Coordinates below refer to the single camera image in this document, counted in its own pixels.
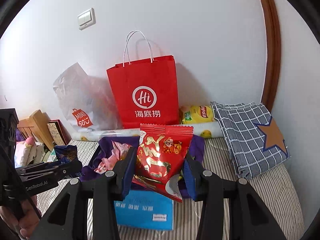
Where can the blue tissue pack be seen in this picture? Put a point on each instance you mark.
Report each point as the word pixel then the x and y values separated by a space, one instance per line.
pixel 145 210

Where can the white Miniso plastic bag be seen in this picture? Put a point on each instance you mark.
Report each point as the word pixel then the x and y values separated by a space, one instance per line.
pixel 86 102

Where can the wooden headboard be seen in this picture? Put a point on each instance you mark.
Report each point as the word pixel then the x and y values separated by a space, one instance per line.
pixel 36 126

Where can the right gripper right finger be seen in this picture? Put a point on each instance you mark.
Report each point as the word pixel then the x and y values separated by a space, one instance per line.
pixel 249 217

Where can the wooden door frame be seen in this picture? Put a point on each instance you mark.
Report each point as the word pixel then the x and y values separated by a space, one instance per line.
pixel 273 59

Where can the yellow Lipton tea pack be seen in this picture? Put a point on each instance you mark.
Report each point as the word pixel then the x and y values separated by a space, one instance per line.
pixel 196 114

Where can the framed picture board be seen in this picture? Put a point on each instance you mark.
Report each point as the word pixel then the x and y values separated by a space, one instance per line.
pixel 57 133

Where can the blue cookie snack bag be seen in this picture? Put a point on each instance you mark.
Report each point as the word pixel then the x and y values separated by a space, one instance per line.
pixel 66 153

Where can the purple towel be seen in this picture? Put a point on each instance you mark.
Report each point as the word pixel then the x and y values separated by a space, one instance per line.
pixel 104 150

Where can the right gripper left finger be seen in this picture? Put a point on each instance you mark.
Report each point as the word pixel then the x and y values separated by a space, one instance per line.
pixel 67 216

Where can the white wall light switch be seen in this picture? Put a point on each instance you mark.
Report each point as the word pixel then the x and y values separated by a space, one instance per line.
pixel 86 19

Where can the pink floral bedding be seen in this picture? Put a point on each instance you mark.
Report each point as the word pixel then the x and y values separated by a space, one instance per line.
pixel 30 152

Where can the red gold snack bag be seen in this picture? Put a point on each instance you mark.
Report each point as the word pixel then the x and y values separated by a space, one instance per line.
pixel 160 158

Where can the person's left hand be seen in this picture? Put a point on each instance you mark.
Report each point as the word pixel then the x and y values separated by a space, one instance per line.
pixel 27 223

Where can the red paper shopping bag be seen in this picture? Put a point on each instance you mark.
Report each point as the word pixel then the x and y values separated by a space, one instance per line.
pixel 145 90

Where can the pink biscuit snack bag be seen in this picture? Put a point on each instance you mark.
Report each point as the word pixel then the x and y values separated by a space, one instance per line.
pixel 118 152

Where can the striped grey mattress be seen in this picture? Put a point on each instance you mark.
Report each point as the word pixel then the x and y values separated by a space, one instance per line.
pixel 274 187

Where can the blue checked folded cloth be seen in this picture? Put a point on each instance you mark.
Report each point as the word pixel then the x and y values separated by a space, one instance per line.
pixel 254 140

